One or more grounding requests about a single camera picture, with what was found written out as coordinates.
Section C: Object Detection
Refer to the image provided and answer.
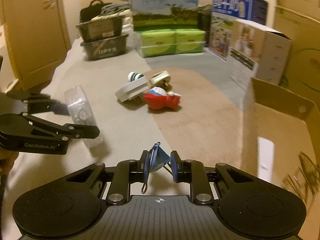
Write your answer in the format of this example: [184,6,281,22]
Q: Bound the black bag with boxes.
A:
[79,0,111,23]

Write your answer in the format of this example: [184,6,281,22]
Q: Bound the red white toy figure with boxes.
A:
[144,87,181,111]

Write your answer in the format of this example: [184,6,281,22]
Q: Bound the blue binder clip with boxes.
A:
[141,142,171,194]

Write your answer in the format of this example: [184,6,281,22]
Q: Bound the clear plastic box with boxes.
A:
[64,85,103,149]

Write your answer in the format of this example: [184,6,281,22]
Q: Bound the large brown cardboard box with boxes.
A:
[273,0,320,105]

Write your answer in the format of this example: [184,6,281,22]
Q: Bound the green white small jar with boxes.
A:
[127,72,144,82]

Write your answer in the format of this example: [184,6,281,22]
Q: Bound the green tissue pack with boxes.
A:
[133,29,205,58]

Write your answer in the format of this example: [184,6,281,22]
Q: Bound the beige plug adapter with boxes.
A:
[149,70,171,90]

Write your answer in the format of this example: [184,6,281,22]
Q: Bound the lower black crate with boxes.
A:
[80,33,129,61]

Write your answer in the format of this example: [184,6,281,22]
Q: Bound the wooden door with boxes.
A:
[1,0,71,90]

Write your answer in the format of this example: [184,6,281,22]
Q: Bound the upper black crate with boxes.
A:
[76,16,124,42]

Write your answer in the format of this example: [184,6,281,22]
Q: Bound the person left hand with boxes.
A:
[0,148,19,175]

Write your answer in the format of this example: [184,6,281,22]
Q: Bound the black crate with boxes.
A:
[76,16,124,42]
[80,33,129,61]

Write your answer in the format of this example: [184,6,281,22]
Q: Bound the green pasture milk box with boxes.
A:
[131,0,199,31]

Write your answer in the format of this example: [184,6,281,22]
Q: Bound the white humidifier box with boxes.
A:
[228,20,292,90]

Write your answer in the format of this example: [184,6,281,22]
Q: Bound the blue milk carton box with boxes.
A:
[209,0,268,60]

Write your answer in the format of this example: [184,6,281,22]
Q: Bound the shallow cardboard tray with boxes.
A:
[241,78,319,239]

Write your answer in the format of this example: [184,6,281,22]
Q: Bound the folded grey clothes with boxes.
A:
[100,1,131,16]

